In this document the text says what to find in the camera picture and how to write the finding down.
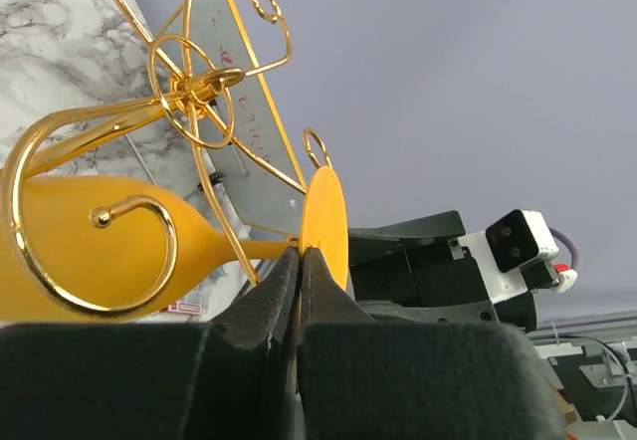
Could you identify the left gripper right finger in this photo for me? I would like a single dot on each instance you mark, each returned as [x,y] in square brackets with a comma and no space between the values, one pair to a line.
[364,379]

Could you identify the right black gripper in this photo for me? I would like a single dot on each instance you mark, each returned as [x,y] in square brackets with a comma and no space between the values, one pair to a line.
[431,270]

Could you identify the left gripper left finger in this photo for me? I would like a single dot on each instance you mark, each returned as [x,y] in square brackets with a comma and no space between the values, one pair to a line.
[230,378]

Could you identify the yellow plastic wine glass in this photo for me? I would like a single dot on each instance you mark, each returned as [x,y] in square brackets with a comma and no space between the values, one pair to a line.
[75,248]

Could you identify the gold wire wine glass rack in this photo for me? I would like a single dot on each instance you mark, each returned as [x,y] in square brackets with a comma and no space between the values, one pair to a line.
[178,93]

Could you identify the red white small box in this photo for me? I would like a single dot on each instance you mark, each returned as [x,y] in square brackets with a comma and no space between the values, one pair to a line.
[191,304]

